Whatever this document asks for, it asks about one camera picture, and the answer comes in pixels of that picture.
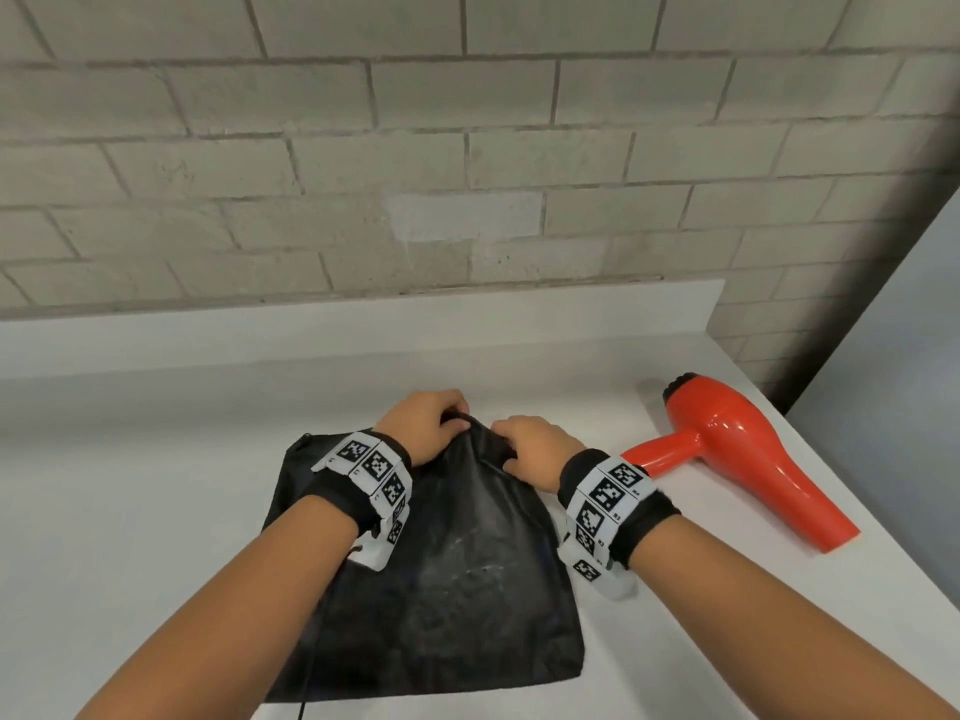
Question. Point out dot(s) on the person's right hand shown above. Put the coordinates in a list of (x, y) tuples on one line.
[(540, 449)]

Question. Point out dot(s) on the wristband with marker tiles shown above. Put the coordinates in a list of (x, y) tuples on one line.
[(364, 479), (615, 502)]

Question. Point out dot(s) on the left wristband with marker tiles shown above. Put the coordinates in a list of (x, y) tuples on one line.
[(364, 479)]

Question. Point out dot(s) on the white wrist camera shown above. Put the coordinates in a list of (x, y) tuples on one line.
[(600, 573), (382, 543)]

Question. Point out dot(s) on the person's left forearm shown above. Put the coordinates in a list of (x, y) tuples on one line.
[(217, 607)]

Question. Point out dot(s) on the red hair dryer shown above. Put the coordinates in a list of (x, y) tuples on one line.
[(750, 457)]

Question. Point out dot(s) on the black fabric drawstring bag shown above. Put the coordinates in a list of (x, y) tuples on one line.
[(465, 577)]

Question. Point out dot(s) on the person's right forearm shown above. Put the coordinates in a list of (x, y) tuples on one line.
[(787, 637)]

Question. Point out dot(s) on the person's left hand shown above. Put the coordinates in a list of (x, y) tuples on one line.
[(420, 427)]

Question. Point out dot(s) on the right wristband with marker tiles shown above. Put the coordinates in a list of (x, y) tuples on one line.
[(615, 502)]

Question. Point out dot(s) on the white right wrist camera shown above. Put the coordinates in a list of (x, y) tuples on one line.
[(600, 573)]

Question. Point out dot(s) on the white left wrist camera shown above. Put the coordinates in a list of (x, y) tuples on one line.
[(382, 543)]

